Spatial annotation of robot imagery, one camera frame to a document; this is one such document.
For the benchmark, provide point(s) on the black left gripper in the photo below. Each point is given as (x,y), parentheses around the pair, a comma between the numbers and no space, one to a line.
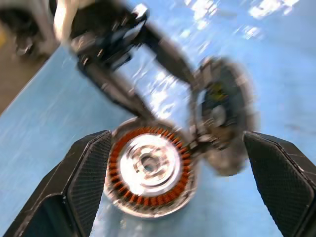
(108,39)

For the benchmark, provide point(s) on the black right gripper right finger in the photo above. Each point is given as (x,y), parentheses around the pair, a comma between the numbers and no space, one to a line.
(284,182)

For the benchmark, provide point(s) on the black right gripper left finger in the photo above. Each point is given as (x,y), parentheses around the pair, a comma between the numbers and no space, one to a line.
(74,187)

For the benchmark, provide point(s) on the grey round motor lid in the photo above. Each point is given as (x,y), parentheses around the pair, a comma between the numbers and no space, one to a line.
(232,103)

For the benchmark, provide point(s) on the silver spoked rotor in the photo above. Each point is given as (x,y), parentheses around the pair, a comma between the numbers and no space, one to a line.
(148,164)

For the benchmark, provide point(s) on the motor housing with copper windings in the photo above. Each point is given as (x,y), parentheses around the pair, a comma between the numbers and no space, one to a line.
(158,202)

